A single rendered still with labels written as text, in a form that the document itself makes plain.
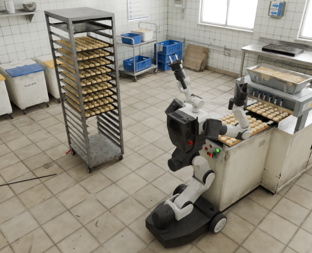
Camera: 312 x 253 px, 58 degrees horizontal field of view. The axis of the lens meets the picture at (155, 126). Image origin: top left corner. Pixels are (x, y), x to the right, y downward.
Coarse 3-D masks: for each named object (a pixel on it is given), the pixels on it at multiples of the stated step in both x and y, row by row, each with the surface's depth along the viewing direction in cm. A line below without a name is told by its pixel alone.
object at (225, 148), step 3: (270, 120) 277; (270, 123) 273; (273, 123) 277; (276, 123) 281; (270, 126) 276; (267, 129) 274; (261, 132) 269; (255, 135) 263; (249, 138) 258; (243, 141) 254; (237, 144) 249; (225, 147) 239; (228, 147) 241; (231, 147) 245; (225, 150) 240
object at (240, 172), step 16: (272, 128) 278; (240, 144) 251; (256, 144) 270; (208, 160) 267; (224, 160) 250; (240, 160) 262; (256, 160) 284; (224, 176) 256; (240, 176) 276; (256, 176) 300; (208, 192) 283; (224, 192) 268; (240, 192) 291; (224, 208) 283
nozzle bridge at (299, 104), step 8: (248, 80) 295; (248, 88) 299; (256, 88) 291; (264, 88) 275; (272, 88) 275; (304, 88) 275; (248, 96) 296; (256, 96) 291; (272, 96) 279; (280, 96) 263; (288, 96) 259; (296, 96) 259; (304, 96) 259; (272, 104) 276; (288, 104) 268; (296, 104) 253; (304, 104) 255; (288, 112) 265; (296, 112) 255; (304, 112) 263; (304, 120) 270; (296, 128) 271
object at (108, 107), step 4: (68, 100) 345; (72, 104) 334; (108, 104) 334; (76, 108) 327; (96, 108) 329; (100, 108) 325; (104, 108) 328; (108, 108) 325; (112, 108) 327; (80, 112) 320; (88, 112) 318; (92, 112) 316; (96, 112) 317; (100, 112) 320
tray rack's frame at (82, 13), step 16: (48, 16) 298; (64, 16) 260; (80, 16) 260; (96, 16) 267; (48, 32) 305; (64, 112) 354; (80, 144) 376; (96, 144) 376; (112, 144) 376; (96, 160) 345
